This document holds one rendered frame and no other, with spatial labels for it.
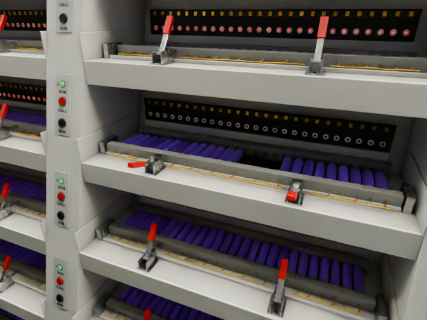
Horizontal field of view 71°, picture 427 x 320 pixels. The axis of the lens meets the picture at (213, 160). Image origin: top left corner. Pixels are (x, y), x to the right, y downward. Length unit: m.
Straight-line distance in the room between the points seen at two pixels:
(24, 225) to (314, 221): 0.68
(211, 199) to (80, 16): 0.42
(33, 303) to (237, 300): 0.55
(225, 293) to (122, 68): 0.46
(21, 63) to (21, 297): 0.58
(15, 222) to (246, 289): 0.59
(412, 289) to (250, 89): 0.38
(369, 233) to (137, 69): 0.47
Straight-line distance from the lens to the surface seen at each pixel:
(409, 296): 0.55
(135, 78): 0.59
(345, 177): 0.57
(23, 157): 0.80
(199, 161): 0.57
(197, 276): 0.64
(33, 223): 0.88
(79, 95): 0.66
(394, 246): 0.52
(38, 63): 0.75
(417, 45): 0.70
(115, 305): 0.84
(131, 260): 0.69
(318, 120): 0.64
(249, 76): 0.49
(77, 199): 0.70
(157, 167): 0.59
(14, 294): 1.00
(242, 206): 0.52
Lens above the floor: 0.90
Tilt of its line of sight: 11 degrees down
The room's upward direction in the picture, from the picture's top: 6 degrees clockwise
